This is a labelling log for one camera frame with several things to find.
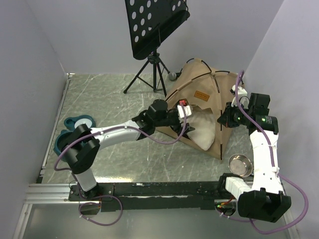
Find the cream white pillow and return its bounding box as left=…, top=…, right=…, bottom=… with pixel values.
left=187, top=111, right=216, bottom=151

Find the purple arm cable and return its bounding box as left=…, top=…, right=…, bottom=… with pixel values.
left=216, top=70, right=309, bottom=235
left=54, top=104, right=188, bottom=226

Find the black microphone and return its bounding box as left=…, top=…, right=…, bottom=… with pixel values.
left=168, top=72, right=181, bottom=81

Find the white paw print bowl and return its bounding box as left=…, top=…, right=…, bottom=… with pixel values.
left=74, top=118, right=94, bottom=128

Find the steel pet bowl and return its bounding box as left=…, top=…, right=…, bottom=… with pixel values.
left=228, top=154, right=253, bottom=178

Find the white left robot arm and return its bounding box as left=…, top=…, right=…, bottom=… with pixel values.
left=55, top=100, right=194, bottom=200

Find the orange leather tent label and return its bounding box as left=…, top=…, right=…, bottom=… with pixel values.
left=194, top=91, right=210, bottom=102

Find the teal pet bowl holder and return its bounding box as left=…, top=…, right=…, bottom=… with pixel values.
left=53, top=115, right=96, bottom=156

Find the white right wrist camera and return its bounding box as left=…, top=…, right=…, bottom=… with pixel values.
left=230, top=85, right=249, bottom=109

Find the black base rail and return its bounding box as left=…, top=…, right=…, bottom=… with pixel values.
left=68, top=181, right=231, bottom=212

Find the black music stand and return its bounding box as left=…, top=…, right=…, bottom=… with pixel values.
left=124, top=0, right=190, bottom=95

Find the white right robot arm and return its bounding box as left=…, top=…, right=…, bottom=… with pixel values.
left=217, top=93, right=292, bottom=223

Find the tan pet tent fabric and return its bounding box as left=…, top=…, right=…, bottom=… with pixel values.
left=165, top=58, right=237, bottom=159

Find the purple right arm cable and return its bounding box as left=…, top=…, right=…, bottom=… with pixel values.
left=216, top=70, right=309, bottom=235

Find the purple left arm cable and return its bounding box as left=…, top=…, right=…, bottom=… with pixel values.
left=54, top=104, right=188, bottom=226

